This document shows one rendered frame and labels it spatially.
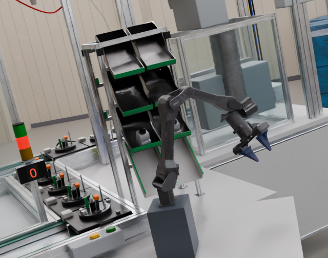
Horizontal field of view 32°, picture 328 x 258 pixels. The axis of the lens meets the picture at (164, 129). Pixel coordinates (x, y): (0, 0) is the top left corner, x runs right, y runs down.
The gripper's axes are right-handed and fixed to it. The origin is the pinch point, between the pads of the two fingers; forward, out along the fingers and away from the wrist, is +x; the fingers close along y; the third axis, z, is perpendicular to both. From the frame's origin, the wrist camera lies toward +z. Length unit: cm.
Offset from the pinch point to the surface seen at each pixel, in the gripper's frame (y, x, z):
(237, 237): 21.0, 21.1, -17.5
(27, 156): 56, -57, -51
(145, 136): 33.3, -34.6, -13.1
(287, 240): 5.1, 32.6, -13.3
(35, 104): 679, -365, 362
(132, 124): 45, -45, -5
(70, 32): 94, -130, 40
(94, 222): 55, -18, -44
